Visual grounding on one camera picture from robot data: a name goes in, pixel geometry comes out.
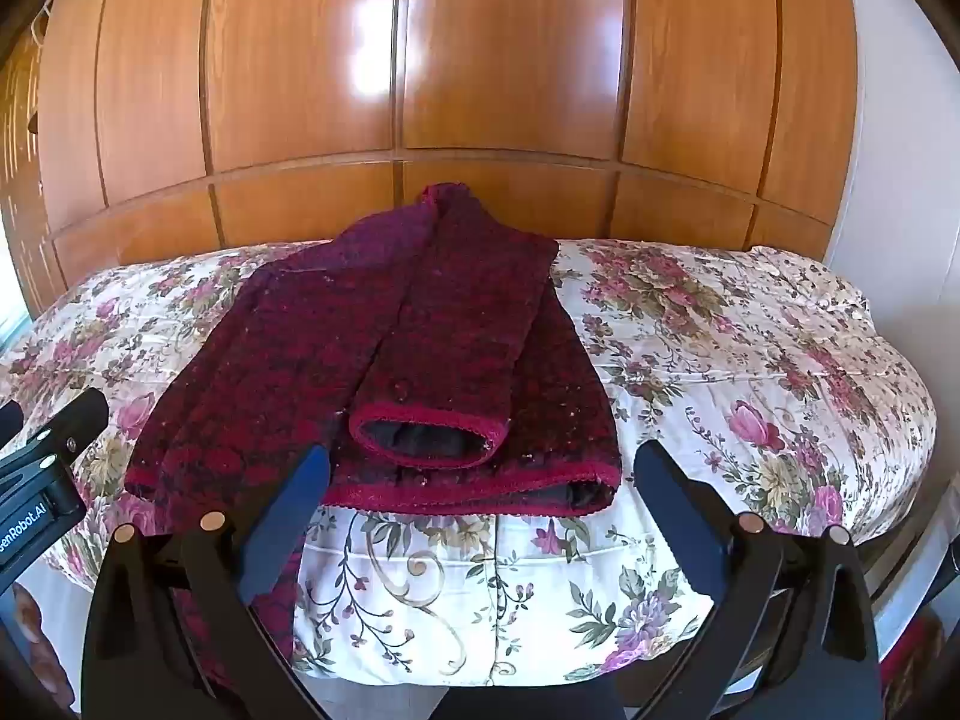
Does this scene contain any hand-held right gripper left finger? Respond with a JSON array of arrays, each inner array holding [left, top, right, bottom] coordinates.
[[81, 444, 335, 720]]

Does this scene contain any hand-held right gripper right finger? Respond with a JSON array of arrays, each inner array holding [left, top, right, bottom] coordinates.
[[632, 439, 886, 720]]

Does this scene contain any dark red knitted sweater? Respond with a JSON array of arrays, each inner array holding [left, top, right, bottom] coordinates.
[[124, 181, 623, 691]]

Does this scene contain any floral bedspread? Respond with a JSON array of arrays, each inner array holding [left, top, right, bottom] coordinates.
[[0, 238, 938, 691]]

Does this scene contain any wooden wardrobe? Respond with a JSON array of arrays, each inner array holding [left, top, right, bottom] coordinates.
[[0, 0, 860, 316]]

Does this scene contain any white bed frame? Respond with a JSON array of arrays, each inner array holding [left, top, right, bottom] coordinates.
[[862, 510, 953, 691]]

